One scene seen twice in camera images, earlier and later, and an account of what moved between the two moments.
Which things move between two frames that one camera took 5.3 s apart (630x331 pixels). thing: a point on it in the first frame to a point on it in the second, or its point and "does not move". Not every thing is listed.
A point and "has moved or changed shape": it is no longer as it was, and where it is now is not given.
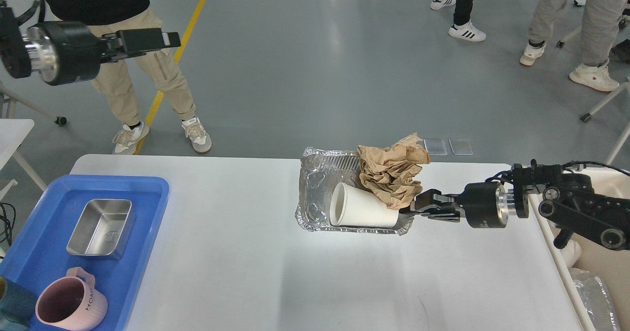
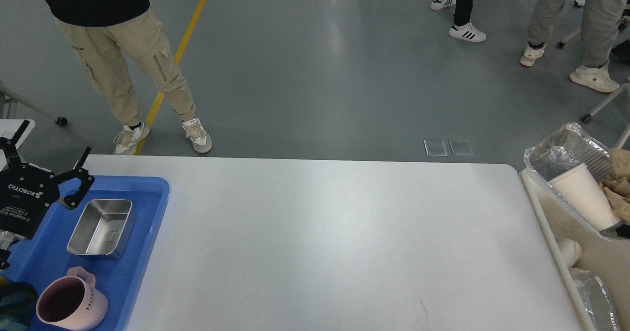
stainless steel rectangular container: [103, 228] does not move
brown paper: [392, 174] to [617, 187]
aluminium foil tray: [321, 170] to [569, 146]
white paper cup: [350, 207] has moved or changed shape
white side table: [13, 132] does not move
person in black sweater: [106, 4] does not move
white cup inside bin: [571, 253] does not move
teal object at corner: [17, 308] does not move
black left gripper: [64, 51] to [26, 191]
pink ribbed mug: [71, 303] does not move
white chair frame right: [585, 117] does not move
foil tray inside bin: [595, 300] does not move
